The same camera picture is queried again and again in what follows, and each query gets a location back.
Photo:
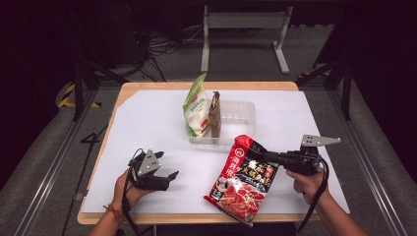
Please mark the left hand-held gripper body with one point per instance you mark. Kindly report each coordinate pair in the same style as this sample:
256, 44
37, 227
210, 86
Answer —
147, 170

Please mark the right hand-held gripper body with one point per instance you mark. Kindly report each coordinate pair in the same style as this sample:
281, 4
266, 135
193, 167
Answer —
303, 160

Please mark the red and black packet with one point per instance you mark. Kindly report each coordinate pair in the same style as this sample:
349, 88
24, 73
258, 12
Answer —
242, 190

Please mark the clear plastic container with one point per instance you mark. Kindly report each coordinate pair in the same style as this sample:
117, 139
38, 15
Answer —
237, 114

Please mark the green and white packet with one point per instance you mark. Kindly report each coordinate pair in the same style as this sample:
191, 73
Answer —
196, 111

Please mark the gold foil packet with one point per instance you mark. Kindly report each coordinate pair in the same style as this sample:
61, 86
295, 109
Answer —
215, 118

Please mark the person's right hand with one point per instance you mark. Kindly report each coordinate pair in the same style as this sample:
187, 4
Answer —
306, 187

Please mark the person's left hand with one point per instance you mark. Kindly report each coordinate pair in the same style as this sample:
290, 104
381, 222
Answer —
131, 196

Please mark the white table sheet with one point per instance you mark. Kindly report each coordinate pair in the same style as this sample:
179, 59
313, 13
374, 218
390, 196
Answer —
147, 114

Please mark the black tripod stand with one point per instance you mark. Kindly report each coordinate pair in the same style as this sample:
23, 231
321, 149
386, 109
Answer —
346, 91
78, 91

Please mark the yellow and black tape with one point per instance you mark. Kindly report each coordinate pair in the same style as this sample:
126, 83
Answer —
67, 95

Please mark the grey metal stand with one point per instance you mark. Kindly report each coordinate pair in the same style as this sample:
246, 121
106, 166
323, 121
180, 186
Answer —
246, 19

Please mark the aluminium floor rail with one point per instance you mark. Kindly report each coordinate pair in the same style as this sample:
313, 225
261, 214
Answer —
49, 173
377, 183

